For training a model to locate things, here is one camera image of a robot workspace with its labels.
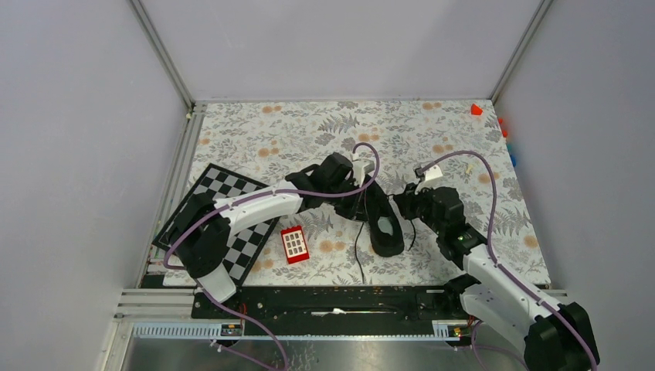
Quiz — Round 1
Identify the floral patterned table mat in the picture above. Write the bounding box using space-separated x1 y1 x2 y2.
188 100 551 286

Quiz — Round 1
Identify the red toy calculator block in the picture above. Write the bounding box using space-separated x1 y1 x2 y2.
280 226 310 264

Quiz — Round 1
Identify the black white chessboard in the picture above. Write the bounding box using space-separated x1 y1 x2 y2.
152 164 278 287

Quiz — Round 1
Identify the red triangular block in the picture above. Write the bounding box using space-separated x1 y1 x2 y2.
470 104 484 116

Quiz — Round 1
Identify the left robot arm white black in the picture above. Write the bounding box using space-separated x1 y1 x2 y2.
164 153 380 318

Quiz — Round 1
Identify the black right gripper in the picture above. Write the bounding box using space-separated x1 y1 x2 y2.
392 180 444 236

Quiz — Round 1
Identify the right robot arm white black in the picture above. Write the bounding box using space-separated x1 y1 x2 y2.
393 183 600 370

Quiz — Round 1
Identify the black shoelace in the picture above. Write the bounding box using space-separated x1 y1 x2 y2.
354 192 418 284

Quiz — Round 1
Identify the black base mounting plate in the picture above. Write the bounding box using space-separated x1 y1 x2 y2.
191 286 477 339

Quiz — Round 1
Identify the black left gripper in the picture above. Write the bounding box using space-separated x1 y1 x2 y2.
324 178 368 223

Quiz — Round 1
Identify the orange red toy piece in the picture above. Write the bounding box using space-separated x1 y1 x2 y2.
497 117 508 138

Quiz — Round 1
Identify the grey slotted cable duct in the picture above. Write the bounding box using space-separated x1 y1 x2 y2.
133 320 474 342

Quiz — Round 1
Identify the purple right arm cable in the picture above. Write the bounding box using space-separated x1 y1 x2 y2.
415 149 599 371

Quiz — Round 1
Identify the black sneaker shoe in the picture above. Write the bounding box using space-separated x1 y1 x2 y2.
363 182 405 257

